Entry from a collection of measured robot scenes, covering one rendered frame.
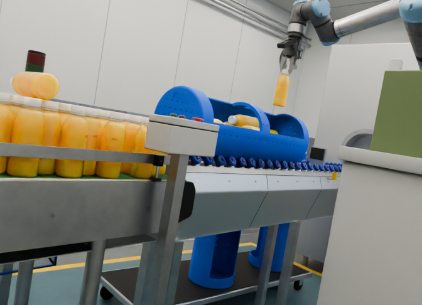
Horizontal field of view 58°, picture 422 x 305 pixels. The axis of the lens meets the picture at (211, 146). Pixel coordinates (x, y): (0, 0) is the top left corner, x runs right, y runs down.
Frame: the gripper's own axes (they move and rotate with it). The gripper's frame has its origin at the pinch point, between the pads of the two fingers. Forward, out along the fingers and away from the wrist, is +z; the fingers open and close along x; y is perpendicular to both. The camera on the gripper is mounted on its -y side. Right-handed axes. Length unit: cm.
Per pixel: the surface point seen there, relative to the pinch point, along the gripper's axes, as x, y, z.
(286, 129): 2.3, 18.0, 28.8
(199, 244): 35, 3, 106
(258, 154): -9, -23, 45
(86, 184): -21, -117, 58
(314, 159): 2, 62, 43
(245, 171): -10, -31, 53
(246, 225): -7, -16, 80
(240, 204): -11, -30, 68
